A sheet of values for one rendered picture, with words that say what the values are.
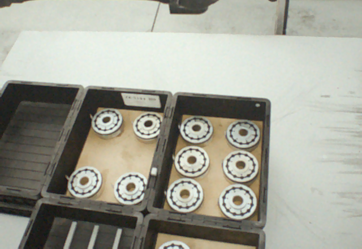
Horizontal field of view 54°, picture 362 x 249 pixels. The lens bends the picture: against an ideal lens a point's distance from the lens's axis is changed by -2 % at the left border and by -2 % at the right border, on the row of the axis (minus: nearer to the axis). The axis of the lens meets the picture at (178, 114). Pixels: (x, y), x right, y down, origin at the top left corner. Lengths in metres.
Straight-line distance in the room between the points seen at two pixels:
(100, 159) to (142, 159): 0.13
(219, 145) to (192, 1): 0.61
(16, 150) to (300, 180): 0.94
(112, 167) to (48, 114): 0.34
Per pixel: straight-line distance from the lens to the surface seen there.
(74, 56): 1.71
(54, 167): 1.10
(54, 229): 1.12
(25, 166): 1.26
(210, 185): 1.07
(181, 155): 1.09
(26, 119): 1.37
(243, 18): 2.86
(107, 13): 3.10
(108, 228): 1.07
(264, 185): 0.97
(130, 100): 1.21
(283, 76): 1.50
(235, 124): 1.14
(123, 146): 1.17
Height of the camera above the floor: 1.80
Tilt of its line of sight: 53 degrees down
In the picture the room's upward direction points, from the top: 10 degrees counter-clockwise
